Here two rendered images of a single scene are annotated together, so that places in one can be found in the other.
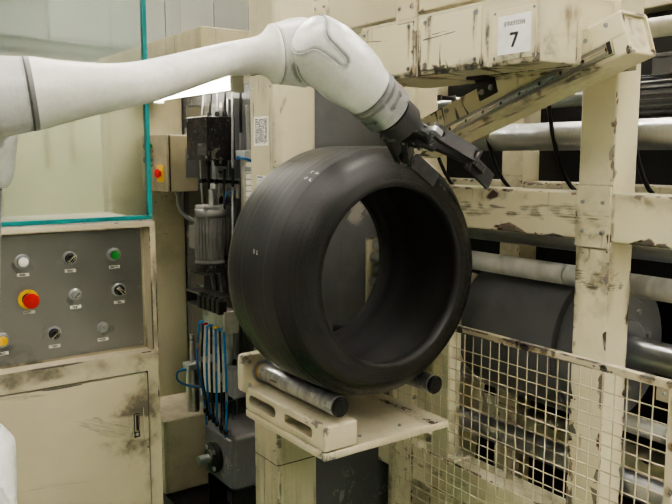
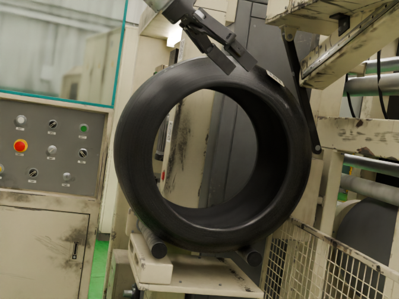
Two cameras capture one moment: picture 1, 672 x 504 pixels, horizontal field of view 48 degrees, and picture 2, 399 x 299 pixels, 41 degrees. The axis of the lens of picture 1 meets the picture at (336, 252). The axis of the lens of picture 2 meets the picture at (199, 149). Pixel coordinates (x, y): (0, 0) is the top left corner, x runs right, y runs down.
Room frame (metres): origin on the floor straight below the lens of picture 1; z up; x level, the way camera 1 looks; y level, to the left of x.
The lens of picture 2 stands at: (0.25, -0.62, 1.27)
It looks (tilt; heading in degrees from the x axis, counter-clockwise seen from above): 3 degrees down; 22
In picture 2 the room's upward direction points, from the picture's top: 8 degrees clockwise
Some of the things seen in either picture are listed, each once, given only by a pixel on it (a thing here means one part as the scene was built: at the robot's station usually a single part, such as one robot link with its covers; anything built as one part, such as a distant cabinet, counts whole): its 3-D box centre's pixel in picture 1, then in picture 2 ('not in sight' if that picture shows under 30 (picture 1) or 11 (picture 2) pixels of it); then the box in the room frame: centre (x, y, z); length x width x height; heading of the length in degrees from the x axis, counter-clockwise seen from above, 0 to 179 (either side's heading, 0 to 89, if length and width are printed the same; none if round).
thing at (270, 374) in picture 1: (298, 387); (151, 235); (1.72, 0.09, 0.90); 0.35 x 0.05 x 0.05; 35
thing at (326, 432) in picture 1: (297, 413); (148, 255); (1.72, 0.09, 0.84); 0.36 x 0.09 x 0.06; 35
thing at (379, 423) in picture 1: (345, 416); (190, 271); (1.80, -0.02, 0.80); 0.37 x 0.36 x 0.02; 125
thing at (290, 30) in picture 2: not in sight; (288, 34); (2.06, -0.15, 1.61); 0.06 x 0.06 x 0.05; 35
